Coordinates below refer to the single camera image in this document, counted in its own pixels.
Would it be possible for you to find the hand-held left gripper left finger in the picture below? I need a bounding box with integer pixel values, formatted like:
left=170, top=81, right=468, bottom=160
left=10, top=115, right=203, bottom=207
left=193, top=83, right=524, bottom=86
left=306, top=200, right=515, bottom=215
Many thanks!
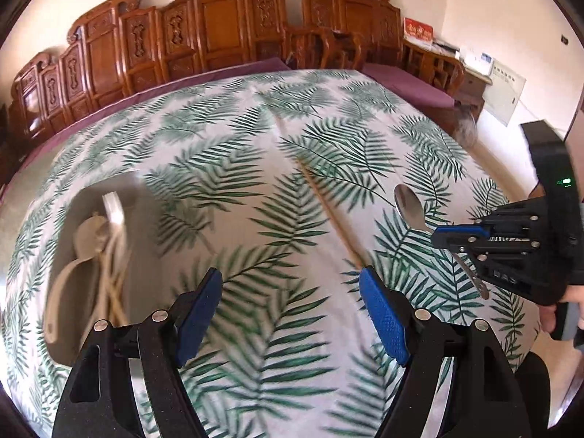
left=51, top=267, right=224, bottom=438

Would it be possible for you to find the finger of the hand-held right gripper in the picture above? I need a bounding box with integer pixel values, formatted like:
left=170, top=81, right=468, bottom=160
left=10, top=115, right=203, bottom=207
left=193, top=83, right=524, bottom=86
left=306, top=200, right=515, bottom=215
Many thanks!
left=431, top=201, right=548, bottom=243
left=445, top=237, right=546, bottom=279

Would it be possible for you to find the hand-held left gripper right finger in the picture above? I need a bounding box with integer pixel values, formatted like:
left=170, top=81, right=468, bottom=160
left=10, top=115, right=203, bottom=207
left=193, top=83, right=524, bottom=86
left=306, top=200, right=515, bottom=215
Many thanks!
left=358, top=265, right=532, bottom=438

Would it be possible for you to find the metal spoon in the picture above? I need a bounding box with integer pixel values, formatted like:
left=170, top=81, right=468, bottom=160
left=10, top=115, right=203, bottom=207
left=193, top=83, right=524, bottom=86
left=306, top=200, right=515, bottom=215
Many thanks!
left=393, top=184, right=490, bottom=301

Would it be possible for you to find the dark brown chopstick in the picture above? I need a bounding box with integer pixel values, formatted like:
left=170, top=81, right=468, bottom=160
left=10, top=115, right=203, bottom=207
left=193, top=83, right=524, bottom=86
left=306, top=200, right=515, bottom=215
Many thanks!
left=109, top=233, right=131, bottom=324
left=297, top=161, right=366, bottom=268

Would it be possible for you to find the grey utensil box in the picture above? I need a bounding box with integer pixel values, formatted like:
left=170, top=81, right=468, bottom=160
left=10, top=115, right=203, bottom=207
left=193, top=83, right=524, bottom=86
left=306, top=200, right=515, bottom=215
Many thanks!
left=43, top=177, right=153, bottom=368

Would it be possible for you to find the cream chopstick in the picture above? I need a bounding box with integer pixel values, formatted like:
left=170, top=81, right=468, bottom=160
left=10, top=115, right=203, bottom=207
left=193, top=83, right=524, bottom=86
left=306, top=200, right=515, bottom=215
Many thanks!
left=102, top=192, right=126, bottom=284

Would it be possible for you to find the cream plastic spoon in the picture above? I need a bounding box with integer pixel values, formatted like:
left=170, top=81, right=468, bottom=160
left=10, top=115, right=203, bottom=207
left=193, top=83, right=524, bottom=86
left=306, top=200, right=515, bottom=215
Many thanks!
left=43, top=255, right=99, bottom=346

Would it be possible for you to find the person's right hand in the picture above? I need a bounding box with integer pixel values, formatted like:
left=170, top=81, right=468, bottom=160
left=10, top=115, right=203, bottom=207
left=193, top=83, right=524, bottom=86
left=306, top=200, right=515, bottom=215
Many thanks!
left=539, top=283, right=584, bottom=333

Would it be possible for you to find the floor fan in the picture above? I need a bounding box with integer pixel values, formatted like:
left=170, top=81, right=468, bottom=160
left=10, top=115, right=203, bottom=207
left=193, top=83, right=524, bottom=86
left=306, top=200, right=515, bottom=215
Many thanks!
left=452, top=104, right=479, bottom=149

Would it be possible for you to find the white electrical panel box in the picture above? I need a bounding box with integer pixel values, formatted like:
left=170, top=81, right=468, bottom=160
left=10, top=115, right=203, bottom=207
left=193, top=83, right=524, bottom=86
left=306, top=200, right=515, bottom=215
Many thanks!
left=482, top=59, right=528, bottom=127

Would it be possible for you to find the leaf print tablecloth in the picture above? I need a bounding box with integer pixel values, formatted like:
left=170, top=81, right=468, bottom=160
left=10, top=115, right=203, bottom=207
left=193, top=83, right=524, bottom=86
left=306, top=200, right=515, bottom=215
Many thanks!
left=0, top=68, right=543, bottom=438

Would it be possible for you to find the wooden side table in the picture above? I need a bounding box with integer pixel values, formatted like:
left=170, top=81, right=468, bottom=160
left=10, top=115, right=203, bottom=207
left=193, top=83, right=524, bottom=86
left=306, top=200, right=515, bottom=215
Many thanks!
left=404, top=39, right=467, bottom=102

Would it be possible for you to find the red box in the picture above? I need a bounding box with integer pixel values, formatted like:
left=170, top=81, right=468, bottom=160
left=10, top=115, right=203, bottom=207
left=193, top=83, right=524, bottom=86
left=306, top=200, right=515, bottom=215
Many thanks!
left=404, top=17, right=434, bottom=49

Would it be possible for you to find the long purple bench cushion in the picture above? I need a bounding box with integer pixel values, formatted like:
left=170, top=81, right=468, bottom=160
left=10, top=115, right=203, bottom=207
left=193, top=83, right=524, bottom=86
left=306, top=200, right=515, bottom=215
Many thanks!
left=0, top=57, right=293, bottom=192

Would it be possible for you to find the carved wooden corner table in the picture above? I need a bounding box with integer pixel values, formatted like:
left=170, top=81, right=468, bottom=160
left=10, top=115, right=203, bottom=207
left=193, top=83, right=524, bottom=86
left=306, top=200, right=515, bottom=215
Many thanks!
left=285, top=25, right=366, bottom=72

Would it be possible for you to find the short carved wooden bench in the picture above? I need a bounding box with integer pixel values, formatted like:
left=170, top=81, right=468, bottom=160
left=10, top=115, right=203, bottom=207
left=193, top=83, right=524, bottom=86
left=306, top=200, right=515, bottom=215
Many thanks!
left=301, top=0, right=466, bottom=107

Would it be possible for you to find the long carved wooden bench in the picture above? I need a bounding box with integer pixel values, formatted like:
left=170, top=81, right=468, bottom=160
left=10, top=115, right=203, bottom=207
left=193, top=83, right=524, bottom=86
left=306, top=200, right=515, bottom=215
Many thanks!
left=7, top=0, right=293, bottom=147

